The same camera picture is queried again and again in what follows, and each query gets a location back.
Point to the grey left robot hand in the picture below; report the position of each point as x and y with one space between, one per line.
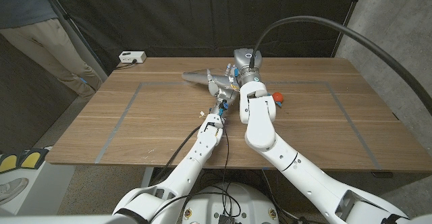
226 94

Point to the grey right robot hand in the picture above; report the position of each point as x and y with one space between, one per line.
244 62

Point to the silver metal cylinder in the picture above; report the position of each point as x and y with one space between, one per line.
197 77

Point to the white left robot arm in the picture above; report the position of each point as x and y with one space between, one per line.
192 163

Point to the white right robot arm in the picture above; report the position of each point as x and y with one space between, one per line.
287 160

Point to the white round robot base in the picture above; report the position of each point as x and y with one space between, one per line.
206 200

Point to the red ball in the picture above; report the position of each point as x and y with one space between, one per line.
278 96

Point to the white power outlet box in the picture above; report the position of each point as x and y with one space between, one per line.
132 56

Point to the black backdrop stand pole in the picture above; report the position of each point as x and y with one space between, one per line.
76 31
349 15

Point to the white table leg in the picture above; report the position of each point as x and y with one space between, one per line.
146 180

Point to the person in khaki trousers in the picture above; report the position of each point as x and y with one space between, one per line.
44 42

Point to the white platform box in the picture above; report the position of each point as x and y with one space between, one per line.
47 190

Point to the yellow and black foot pedals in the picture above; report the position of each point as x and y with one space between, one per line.
30 160

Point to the white robot chest shell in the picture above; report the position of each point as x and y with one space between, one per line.
50 220

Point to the grey sneaker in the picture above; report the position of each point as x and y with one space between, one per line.
11 188

